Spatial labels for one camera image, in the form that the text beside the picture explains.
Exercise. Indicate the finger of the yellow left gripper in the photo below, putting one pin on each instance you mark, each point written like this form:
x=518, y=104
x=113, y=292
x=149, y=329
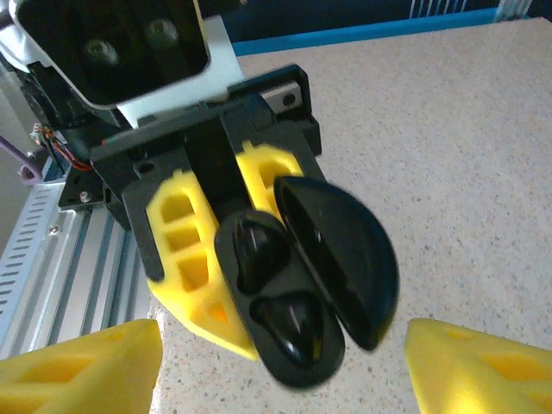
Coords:
x=259, y=172
x=202, y=302

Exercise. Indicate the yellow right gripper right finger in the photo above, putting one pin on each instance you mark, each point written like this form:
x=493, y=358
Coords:
x=487, y=375

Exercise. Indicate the aluminium frame rail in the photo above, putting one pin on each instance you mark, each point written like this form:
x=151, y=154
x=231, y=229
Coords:
x=86, y=280

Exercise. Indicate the black earbud charging case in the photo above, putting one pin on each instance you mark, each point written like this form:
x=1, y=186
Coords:
x=345, y=259

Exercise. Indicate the aluminium frame post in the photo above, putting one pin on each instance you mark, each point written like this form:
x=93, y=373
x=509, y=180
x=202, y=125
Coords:
x=513, y=8

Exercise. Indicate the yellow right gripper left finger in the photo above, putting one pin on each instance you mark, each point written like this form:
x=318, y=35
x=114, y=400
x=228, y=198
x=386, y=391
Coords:
x=77, y=375

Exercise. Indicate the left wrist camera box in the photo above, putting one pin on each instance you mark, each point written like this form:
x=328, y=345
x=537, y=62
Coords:
x=108, y=43

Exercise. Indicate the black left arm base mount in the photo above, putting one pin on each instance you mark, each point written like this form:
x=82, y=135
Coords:
x=75, y=190

